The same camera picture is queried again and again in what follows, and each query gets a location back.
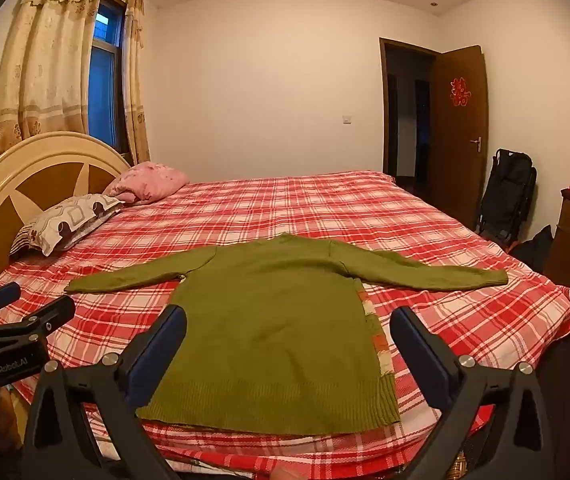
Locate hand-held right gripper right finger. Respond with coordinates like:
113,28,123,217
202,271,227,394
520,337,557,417
390,305,556,480

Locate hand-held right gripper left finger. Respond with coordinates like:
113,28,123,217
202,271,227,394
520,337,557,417
21,304,188,480

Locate green knit sweater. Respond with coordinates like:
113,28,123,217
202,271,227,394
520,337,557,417
64,233,510,435

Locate orange white patchwork cloth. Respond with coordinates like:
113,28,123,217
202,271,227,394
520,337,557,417
359,280,396,377

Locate brown white patterned pillow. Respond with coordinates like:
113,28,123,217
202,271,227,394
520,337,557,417
10,193,126,257

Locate dark bag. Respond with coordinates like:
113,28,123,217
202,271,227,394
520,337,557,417
510,225,556,273

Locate pink pillow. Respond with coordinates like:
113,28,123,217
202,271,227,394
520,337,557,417
102,162,190,206

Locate black bag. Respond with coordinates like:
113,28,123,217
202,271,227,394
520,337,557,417
476,148,538,251

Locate red plaid bedsheet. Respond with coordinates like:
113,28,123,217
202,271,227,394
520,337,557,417
0,170,570,480

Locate brown wooden door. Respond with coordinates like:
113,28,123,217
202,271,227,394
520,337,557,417
427,45,490,231

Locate window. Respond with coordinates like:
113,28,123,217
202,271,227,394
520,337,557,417
87,0,130,153

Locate wide beige floral curtain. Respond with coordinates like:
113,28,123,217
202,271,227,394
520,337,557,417
0,0,110,161

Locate narrow beige floral curtain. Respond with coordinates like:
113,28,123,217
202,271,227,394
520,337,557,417
124,0,152,163

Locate red paper door decoration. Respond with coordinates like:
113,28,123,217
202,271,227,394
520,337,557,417
449,77,470,107

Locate dark wooden door frame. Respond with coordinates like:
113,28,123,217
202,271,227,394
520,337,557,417
379,37,440,181

